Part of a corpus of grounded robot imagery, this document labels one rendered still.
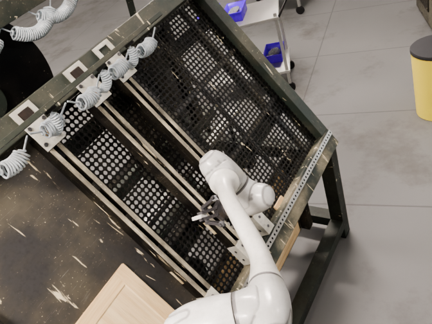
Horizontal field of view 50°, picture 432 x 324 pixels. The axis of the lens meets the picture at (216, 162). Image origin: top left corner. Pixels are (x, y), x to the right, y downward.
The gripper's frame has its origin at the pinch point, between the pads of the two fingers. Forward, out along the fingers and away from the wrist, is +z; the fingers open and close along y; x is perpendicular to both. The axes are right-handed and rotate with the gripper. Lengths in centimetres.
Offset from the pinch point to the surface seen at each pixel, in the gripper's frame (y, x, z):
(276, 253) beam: -27, -50, 13
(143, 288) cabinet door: -21.4, 21.7, 20.0
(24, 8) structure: 117, 32, 46
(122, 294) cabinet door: -21.0, 31.0, 20.8
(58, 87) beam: 64, 39, 15
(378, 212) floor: -29, -188, 38
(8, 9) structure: 115, 40, 44
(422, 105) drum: 43, -277, 22
